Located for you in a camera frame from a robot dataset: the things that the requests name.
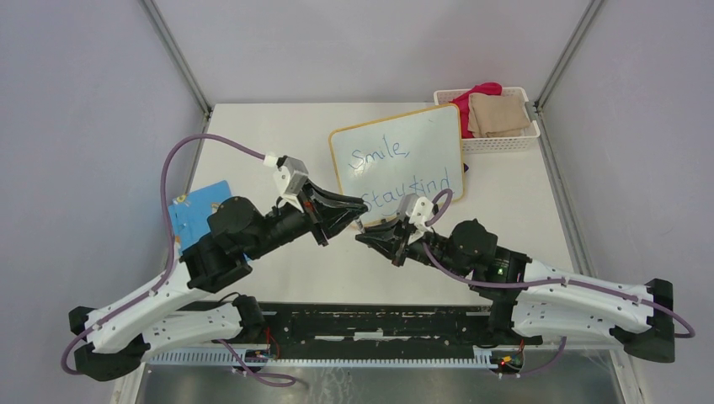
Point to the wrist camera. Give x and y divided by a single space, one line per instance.
290 177
416 210

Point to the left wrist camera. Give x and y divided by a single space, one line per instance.
290 177

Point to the red cloth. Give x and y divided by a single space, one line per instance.
462 103

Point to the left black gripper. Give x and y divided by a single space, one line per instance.
332 219

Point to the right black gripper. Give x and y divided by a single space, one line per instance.
391 239

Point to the beige cloth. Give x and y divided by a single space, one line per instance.
493 116

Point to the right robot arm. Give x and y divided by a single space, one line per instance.
533 299

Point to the yellow framed whiteboard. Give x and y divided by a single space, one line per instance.
414 153

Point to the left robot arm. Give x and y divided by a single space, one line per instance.
113 341

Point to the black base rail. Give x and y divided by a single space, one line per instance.
358 331

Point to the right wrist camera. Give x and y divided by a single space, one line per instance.
416 210

